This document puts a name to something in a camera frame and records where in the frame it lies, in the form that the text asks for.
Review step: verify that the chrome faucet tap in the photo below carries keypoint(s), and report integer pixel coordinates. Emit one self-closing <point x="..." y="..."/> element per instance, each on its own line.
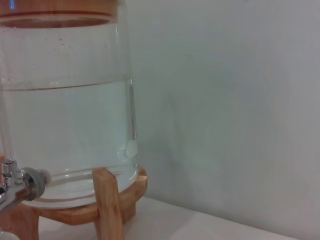
<point x="15" y="175"/>

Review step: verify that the wooden jar lid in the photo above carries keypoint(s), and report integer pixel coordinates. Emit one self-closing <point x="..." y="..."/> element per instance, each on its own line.
<point x="62" y="10"/>

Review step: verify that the glass water dispenser jar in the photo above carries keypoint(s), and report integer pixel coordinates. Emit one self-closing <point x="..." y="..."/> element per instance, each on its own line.
<point x="75" y="112"/>

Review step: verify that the wooden dispenser stand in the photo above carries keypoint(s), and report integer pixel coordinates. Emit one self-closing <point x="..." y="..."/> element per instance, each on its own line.
<point x="110" y="200"/>

